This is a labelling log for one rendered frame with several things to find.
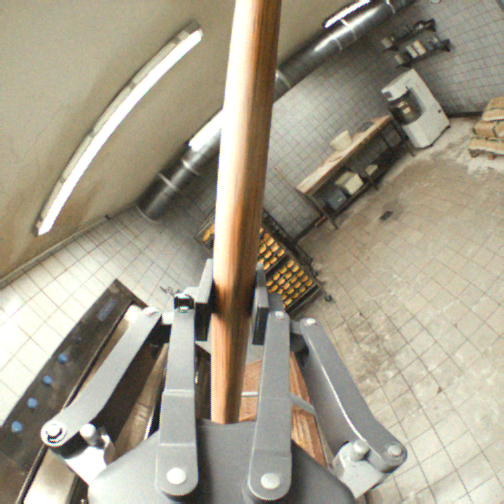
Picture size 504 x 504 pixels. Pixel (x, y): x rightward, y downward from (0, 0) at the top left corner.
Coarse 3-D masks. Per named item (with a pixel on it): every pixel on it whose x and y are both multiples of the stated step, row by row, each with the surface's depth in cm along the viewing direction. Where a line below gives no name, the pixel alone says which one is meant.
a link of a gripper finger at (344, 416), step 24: (312, 336) 13; (312, 360) 12; (336, 360) 11; (312, 384) 12; (336, 384) 10; (336, 408) 9; (360, 408) 9; (336, 432) 9; (360, 432) 7; (384, 432) 7; (384, 456) 6
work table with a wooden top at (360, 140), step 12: (372, 120) 432; (384, 120) 377; (372, 132) 385; (360, 144) 394; (336, 156) 437; (348, 156) 401; (384, 156) 445; (396, 156) 405; (324, 168) 438; (336, 168) 412; (348, 168) 478; (384, 168) 413; (312, 180) 440; (324, 180) 420; (372, 180) 419; (312, 192) 427; (360, 192) 429; (312, 204) 504; (336, 228) 450
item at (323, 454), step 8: (296, 368) 199; (304, 384) 179; (304, 392) 173; (304, 400) 167; (312, 416) 150; (312, 424) 145; (312, 432) 140; (320, 432) 141; (312, 440) 135; (320, 440) 132; (320, 448) 126; (328, 448) 132; (320, 456) 121; (328, 456) 124; (328, 464) 119; (360, 496) 108
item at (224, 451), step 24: (216, 432) 8; (240, 432) 8; (144, 456) 6; (216, 456) 7; (240, 456) 7; (96, 480) 5; (120, 480) 5; (144, 480) 5; (216, 480) 6; (240, 480) 6; (312, 480) 6; (336, 480) 6
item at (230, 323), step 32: (256, 0) 11; (256, 32) 12; (256, 64) 12; (256, 96) 13; (224, 128) 14; (256, 128) 14; (224, 160) 15; (256, 160) 15; (224, 192) 15; (256, 192) 15; (224, 224) 16; (256, 224) 16; (224, 256) 17; (256, 256) 18; (224, 288) 17; (224, 320) 18; (224, 352) 19; (224, 384) 21; (224, 416) 22
